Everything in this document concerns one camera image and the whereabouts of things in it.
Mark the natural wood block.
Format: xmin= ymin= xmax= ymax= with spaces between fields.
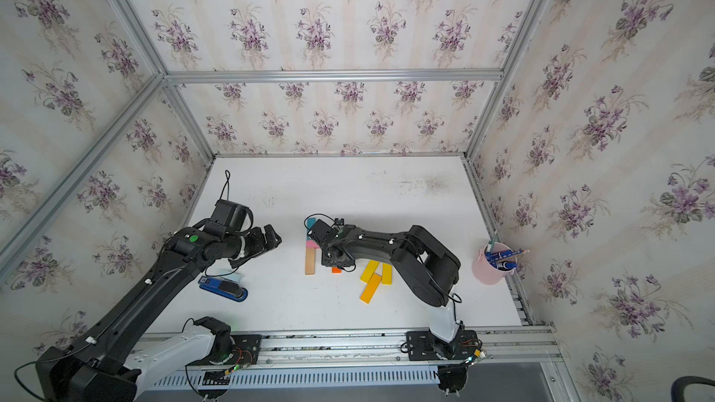
xmin=305 ymin=248 xmax=316 ymax=275

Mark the blue stapler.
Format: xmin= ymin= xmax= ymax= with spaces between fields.
xmin=198 ymin=277 xmax=249 ymax=303

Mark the amber orange block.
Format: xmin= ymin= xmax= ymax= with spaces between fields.
xmin=359 ymin=274 xmax=382 ymax=304

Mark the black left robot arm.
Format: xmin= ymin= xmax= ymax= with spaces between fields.
xmin=35 ymin=199 xmax=282 ymax=401

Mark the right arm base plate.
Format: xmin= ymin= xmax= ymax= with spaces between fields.
xmin=400 ymin=331 xmax=483 ymax=361

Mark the pink pen cup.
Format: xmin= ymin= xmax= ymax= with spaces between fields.
xmin=472 ymin=239 xmax=530 ymax=286

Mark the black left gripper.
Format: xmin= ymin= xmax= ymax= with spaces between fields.
xmin=222 ymin=224 xmax=284 ymax=267

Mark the yellow block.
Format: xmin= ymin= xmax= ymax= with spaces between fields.
xmin=360 ymin=261 xmax=380 ymax=283
xmin=382 ymin=264 xmax=393 ymax=286

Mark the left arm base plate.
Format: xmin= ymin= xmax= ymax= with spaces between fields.
xmin=197 ymin=334 xmax=263 ymax=367

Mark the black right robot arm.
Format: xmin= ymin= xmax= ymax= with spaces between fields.
xmin=305 ymin=219 xmax=464 ymax=347

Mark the black chair edge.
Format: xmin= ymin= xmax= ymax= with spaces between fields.
xmin=670 ymin=376 xmax=714 ymax=402

